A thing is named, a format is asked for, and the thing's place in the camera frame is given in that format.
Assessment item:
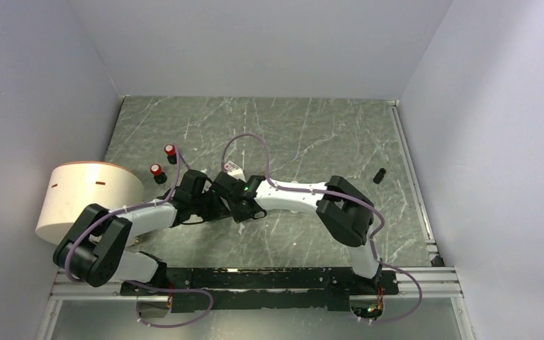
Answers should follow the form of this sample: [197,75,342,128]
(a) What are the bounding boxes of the small black cylinder object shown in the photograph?
[373,168,387,184]

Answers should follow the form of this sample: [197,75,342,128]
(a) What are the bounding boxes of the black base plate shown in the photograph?
[120,266,400,313]

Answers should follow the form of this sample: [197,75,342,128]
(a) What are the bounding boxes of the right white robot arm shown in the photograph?
[211,172,382,293]

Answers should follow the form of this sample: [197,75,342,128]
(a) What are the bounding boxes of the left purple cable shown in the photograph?
[64,142,214,329]

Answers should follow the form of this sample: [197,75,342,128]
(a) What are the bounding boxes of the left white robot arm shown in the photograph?
[52,170,231,295]

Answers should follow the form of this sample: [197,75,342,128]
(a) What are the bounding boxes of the aluminium frame rail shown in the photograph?
[50,267,463,300]

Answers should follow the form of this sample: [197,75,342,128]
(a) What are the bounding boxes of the red staple box sleeve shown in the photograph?
[223,161,245,181]

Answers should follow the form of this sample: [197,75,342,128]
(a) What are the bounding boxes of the red stamp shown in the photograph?
[149,164,167,184]
[164,144,178,165]

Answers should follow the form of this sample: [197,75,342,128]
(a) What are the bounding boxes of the white cylindrical container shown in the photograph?
[35,161,144,245]

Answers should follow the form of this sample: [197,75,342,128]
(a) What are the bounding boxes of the red stamp far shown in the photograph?
[164,144,178,165]

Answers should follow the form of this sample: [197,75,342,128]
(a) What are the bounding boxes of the red stamp near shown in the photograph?
[149,164,167,184]

